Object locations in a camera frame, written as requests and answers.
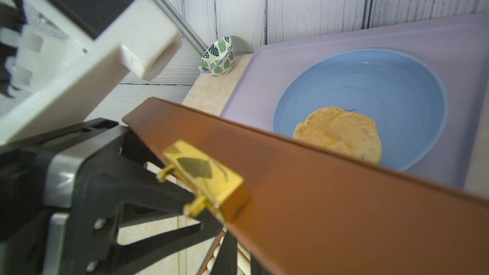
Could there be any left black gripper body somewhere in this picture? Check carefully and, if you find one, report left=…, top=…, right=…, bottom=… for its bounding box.
left=0, top=0, right=131, bottom=275

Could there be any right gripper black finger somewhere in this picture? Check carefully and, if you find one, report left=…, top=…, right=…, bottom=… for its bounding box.
left=42, top=126, right=222, bottom=274

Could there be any brown wooden jewelry box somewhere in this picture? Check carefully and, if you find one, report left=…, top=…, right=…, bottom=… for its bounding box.
left=124, top=98, right=488, bottom=274

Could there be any green leaf pattern bowl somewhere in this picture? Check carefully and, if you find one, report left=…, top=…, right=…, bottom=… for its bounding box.
left=198, top=36, right=235, bottom=77

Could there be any blue plate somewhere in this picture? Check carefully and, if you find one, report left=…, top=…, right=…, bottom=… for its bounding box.
left=273, top=48, right=448, bottom=171

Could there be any lilac plastic tray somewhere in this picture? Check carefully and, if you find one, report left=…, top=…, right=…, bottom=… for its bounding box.
left=221, top=15, right=488, bottom=188

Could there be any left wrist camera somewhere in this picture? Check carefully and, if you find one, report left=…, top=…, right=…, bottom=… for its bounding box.
left=1, top=0, right=182, bottom=145

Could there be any left aluminium frame post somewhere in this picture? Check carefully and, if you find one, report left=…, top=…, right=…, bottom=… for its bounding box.
left=154, top=0, right=207, bottom=54

